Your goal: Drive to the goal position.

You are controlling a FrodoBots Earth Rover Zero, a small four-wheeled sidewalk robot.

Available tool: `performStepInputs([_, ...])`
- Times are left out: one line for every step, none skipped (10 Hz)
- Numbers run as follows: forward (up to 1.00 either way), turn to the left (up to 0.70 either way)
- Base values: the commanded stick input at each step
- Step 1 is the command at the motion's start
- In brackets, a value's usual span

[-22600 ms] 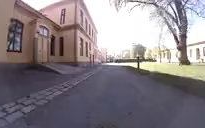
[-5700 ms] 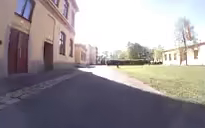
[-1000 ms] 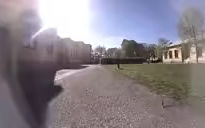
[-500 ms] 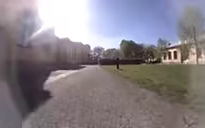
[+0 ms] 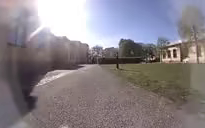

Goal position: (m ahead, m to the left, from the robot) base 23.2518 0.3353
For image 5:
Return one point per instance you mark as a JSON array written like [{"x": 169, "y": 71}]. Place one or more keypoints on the dark hedge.
[{"x": 120, "y": 60}]

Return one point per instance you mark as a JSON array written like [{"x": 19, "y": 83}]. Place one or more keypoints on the grey gravel path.
[{"x": 90, "y": 100}]

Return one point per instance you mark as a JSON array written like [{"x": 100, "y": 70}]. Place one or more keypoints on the row of buildings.
[{"x": 56, "y": 50}]

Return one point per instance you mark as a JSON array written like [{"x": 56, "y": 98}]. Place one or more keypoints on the grass lawn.
[{"x": 156, "y": 75}]

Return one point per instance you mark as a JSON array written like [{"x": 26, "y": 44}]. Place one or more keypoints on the cream building with windows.
[{"x": 186, "y": 51}]

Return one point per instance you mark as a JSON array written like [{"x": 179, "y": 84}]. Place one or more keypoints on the thin bare tree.
[{"x": 194, "y": 33}]

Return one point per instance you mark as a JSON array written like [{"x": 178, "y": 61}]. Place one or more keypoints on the dark post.
[{"x": 117, "y": 61}]

